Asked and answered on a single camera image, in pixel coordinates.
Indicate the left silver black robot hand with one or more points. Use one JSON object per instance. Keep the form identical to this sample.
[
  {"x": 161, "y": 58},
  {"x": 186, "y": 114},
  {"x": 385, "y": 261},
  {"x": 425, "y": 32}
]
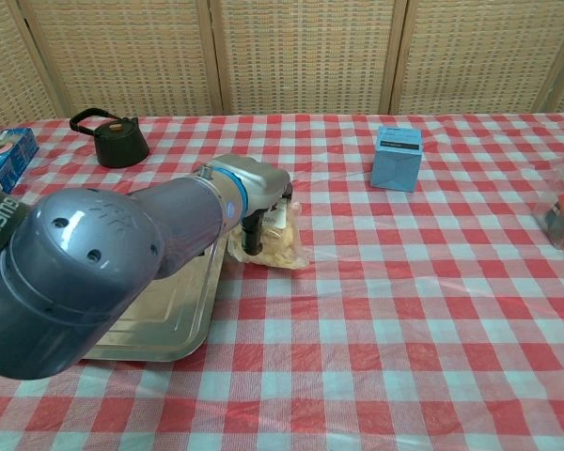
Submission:
[{"x": 254, "y": 188}]

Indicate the clear snack bag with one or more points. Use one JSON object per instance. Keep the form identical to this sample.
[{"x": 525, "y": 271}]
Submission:
[{"x": 284, "y": 244}]

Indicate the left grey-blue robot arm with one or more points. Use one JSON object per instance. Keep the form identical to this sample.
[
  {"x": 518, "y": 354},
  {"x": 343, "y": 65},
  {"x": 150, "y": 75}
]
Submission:
[{"x": 98, "y": 263}]

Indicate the silver metal tray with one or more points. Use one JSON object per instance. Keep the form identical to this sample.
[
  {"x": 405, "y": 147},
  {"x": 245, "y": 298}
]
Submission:
[{"x": 169, "y": 329}]

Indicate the red white checkered tablecloth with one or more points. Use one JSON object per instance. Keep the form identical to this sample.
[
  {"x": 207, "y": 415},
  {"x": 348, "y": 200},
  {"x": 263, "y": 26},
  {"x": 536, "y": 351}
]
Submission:
[{"x": 380, "y": 329}]

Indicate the black cast iron kettle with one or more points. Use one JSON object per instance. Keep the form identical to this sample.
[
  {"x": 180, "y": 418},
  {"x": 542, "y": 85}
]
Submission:
[{"x": 120, "y": 143}]

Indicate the light blue carton box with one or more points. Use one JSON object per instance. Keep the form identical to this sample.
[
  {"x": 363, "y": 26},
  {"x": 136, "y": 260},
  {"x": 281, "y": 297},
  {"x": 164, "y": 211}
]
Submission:
[{"x": 397, "y": 160}]

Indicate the blue Oreo cookie box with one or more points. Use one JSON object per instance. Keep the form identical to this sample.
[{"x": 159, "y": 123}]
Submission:
[{"x": 7, "y": 157}]

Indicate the clear pack red black items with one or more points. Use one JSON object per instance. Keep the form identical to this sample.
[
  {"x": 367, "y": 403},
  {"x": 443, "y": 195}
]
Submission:
[{"x": 561, "y": 211}]

